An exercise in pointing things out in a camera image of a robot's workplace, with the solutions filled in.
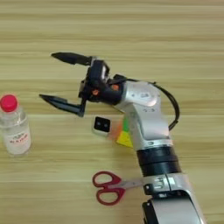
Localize small black and white cube device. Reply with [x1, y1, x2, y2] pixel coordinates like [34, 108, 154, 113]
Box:
[92, 115, 112, 137]

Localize red handled scissors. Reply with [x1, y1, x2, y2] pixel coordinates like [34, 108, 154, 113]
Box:
[92, 171, 147, 207]

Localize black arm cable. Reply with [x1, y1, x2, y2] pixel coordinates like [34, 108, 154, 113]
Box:
[112, 73, 181, 131]

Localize clear bottle with red cap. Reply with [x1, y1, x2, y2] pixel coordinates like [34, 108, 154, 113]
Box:
[0, 94, 32, 157]

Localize colourful Rubik's cube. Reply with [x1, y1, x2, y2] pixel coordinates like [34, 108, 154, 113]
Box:
[108, 115, 135, 149]

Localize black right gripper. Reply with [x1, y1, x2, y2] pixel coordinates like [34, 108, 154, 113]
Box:
[38, 52, 127, 118]

